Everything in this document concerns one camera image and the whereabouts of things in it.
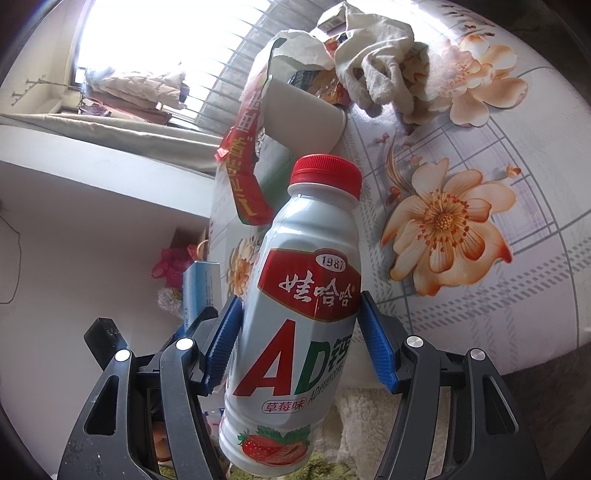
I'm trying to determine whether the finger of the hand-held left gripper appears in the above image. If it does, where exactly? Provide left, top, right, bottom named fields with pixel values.
left=83, top=318, right=131, bottom=370

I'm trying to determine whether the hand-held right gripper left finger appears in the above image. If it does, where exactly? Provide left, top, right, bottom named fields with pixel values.
left=58, top=295, right=245, bottom=480

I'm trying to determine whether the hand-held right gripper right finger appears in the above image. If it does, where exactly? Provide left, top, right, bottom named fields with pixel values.
left=360, top=290, right=548, bottom=480

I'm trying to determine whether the blue medicine box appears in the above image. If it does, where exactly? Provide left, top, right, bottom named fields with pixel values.
left=182, top=261, right=221, bottom=330

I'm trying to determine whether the white strawberry drink bottle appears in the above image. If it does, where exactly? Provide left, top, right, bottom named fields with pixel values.
left=218, top=154, right=363, bottom=468

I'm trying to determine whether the clear plastic bag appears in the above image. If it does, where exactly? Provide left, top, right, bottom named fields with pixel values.
left=157, top=286, right=185, bottom=319

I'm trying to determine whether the pink plastic bag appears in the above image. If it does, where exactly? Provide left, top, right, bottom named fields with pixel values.
left=152, top=244, right=197, bottom=289

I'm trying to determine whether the green chip bag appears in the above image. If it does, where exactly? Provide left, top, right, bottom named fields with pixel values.
left=215, top=30, right=352, bottom=227

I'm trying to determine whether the floral checked tablecloth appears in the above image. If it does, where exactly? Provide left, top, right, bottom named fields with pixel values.
left=210, top=0, right=591, bottom=374

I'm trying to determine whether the metal window railing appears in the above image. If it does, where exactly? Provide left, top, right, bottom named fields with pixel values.
left=196, top=14, right=324, bottom=134

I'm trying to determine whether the folded bedding pile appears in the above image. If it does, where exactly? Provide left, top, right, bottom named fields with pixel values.
left=85, top=69, right=190, bottom=112

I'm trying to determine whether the white crumpled cloth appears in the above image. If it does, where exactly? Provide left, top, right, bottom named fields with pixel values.
left=333, top=2, right=416, bottom=116

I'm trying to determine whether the small pale food box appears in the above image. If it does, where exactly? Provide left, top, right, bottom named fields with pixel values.
left=318, top=2, right=352, bottom=33

